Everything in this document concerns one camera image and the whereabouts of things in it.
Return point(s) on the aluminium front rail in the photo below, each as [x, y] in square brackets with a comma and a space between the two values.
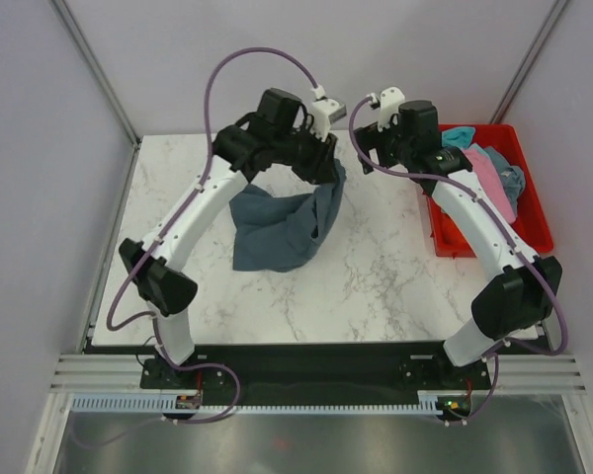
[518, 375]

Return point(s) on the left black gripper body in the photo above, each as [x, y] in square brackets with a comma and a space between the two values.
[308, 153]

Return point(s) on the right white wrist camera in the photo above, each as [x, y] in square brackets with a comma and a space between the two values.
[387, 102]

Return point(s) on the dark blue-grey t shirt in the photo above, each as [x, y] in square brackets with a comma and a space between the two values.
[281, 234]

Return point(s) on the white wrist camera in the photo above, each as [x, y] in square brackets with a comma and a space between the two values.
[387, 102]
[325, 111]

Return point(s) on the aluminium frame post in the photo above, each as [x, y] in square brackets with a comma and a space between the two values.
[69, 21]
[535, 50]

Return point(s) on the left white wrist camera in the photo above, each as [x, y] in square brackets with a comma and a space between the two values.
[325, 111]

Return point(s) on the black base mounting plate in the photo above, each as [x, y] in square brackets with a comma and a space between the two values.
[316, 374]

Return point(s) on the grey-blue t shirt in bin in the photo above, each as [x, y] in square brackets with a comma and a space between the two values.
[512, 177]

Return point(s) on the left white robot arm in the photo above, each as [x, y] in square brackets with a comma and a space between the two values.
[281, 131]

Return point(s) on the teal t shirt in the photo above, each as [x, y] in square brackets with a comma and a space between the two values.
[458, 136]

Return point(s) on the right aluminium frame post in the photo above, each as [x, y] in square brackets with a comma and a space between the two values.
[535, 50]

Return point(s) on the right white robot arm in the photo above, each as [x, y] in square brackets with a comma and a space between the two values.
[521, 289]

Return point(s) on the pink t shirt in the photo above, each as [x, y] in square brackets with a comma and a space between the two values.
[490, 181]

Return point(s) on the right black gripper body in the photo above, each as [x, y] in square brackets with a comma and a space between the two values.
[391, 149]

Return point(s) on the white slotted cable duct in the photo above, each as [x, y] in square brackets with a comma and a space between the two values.
[171, 404]

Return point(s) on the left aluminium frame post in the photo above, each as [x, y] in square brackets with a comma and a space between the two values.
[69, 21]

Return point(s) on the red plastic bin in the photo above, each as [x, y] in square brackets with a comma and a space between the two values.
[531, 223]

